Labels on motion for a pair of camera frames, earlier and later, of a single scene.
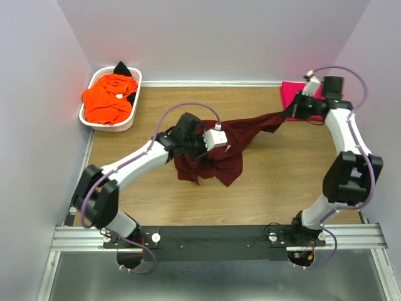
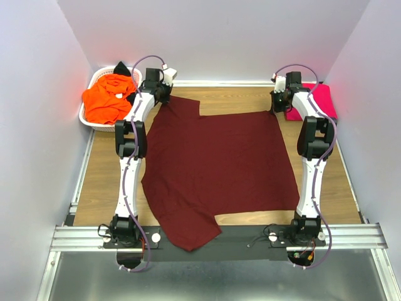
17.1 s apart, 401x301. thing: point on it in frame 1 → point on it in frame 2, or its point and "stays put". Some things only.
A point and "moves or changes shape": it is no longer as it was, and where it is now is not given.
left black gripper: x=193 y=157 → x=167 y=88
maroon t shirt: x=225 y=162 moves or changes shape
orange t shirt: x=106 y=103 stays put
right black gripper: x=291 y=110 → x=274 y=108
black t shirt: x=121 y=69 stays put
